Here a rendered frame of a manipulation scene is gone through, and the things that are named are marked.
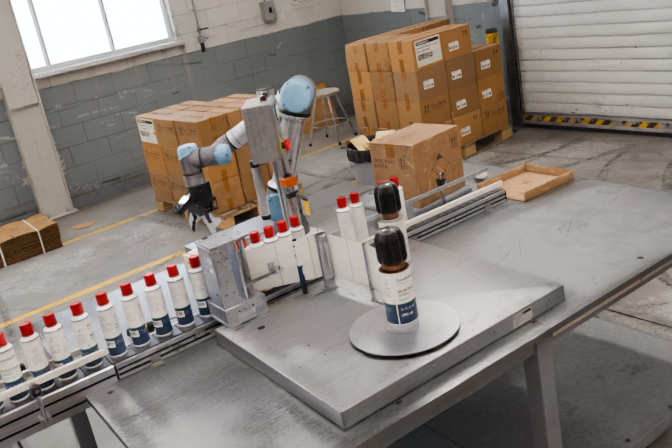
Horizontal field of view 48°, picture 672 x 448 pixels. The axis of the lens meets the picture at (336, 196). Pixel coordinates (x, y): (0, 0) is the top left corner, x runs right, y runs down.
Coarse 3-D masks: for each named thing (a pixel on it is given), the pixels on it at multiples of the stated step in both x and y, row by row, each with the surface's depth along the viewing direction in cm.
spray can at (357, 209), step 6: (354, 192) 267; (354, 198) 265; (354, 204) 266; (360, 204) 266; (354, 210) 266; (360, 210) 266; (354, 216) 267; (360, 216) 267; (354, 222) 268; (360, 222) 267; (366, 222) 270; (354, 228) 269; (360, 228) 268; (366, 228) 269; (360, 234) 269; (366, 234) 269; (360, 240) 269
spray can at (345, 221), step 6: (342, 198) 263; (342, 204) 263; (336, 210) 265; (342, 210) 263; (348, 210) 264; (342, 216) 264; (348, 216) 264; (342, 222) 264; (348, 222) 264; (342, 228) 265; (348, 228) 265; (342, 234) 266; (348, 234) 266; (354, 234) 267; (354, 240) 267
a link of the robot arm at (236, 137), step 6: (276, 96) 286; (240, 126) 289; (228, 132) 291; (234, 132) 289; (240, 132) 288; (222, 138) 291; (228, 138) 290; (234, 138) 289; (240, 138) 289; (246, 138) 290; (228, 144) 290; (234, 144) 290; (240, 144) 291; (234, 150) 293
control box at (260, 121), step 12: (252, 108) 241; (264, 108) 241; (252, 120) 243; (264, 120) 243; (276, 120) 248; (252, 132) 244; (264, 132) 244; (276, 132) 244; (252, 144) 245; (264, 144) 245; (276, 144) 245; (252, 156) 246; (264, 156) 246; (276, 156) 246
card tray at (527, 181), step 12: (516, 168) 332; (528, 168) 333; (540, 168) 327; (552, 168) 322; (492, 180) 324; (504, 180) 328; (516, 180) 325; (528, 180) 323; (540, 180) 320; (552, 180) 307; (564, 180) 311; (516, 192) 311; (528, 192) 300; (540, 192) 304
